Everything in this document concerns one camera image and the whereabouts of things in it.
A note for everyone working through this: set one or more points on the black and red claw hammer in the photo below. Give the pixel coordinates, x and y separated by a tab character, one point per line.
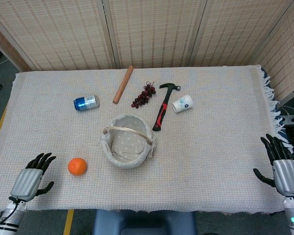
164	105

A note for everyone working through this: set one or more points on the woven folding screen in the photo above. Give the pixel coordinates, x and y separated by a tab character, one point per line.
147	31

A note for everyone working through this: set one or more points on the bunch of dark red grapes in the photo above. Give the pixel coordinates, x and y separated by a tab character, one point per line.
144	95

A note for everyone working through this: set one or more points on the white woven tablecloth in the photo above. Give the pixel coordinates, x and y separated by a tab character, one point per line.
186	159

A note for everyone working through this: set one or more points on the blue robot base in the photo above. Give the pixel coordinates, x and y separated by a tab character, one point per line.
147	222

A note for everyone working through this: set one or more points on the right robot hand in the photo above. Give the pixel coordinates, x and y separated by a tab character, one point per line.
285	176

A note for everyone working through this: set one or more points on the white paper cup blue flower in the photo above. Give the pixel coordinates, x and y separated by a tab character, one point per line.
182	103

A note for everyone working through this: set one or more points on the blue drink can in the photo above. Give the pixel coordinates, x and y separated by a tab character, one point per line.
86	102

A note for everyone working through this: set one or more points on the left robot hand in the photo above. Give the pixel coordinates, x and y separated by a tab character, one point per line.
27	180

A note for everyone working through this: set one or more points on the grey metal bracket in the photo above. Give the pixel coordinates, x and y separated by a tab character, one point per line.
290	120

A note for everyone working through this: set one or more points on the fabric-lined wicker basket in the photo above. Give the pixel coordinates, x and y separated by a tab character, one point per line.
127	142

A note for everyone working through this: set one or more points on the wooden rolling pin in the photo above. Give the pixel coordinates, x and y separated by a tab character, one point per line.
123	84

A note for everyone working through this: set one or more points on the orange fruit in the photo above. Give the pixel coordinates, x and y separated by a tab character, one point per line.
77	166

